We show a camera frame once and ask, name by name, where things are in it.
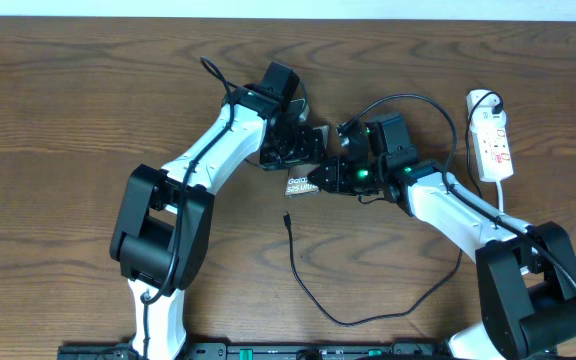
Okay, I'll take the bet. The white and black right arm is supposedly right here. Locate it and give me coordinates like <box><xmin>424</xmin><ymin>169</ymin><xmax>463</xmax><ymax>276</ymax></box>
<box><xmin>308</xmin><ymin>114</ymin><xmax>576</xmax><ymax>359</ymax></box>

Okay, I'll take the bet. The white power strip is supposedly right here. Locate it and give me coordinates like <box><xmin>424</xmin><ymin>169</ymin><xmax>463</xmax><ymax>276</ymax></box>
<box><xmin>466</xmin><ymin>89</ymin><xmax>514</xmax><ymax>183</ymax></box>

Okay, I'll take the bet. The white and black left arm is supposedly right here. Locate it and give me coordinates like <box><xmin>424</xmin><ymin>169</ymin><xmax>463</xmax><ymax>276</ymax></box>
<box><xmin>109</xmin><ymin>59</ymin><xmax>326</xmax><ymax>359</ymax></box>

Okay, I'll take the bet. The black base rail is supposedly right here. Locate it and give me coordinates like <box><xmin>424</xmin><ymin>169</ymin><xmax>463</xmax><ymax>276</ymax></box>
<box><xmin>56</xmin><ymin>339</ymin><xmax>478</xmax><ymax>360</ymax></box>

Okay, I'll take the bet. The white USB charger plug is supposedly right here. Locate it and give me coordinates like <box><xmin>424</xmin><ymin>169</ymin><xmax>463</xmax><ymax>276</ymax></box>
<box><xmin>470</xmin><ymin>106</ymin><xmax>507</xmax><ymax>133</ymax></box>

